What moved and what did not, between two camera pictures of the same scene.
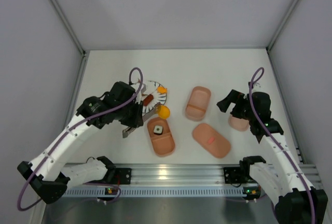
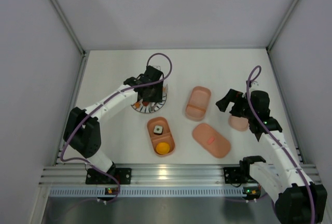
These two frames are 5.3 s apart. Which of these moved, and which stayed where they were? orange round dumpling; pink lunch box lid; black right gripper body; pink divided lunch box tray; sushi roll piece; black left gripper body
Moved: orange round dumpling; black left gripper body
Stayed: sushi roll piece; pink divided lunch box tray; black right gripper body; pink lunch box lid
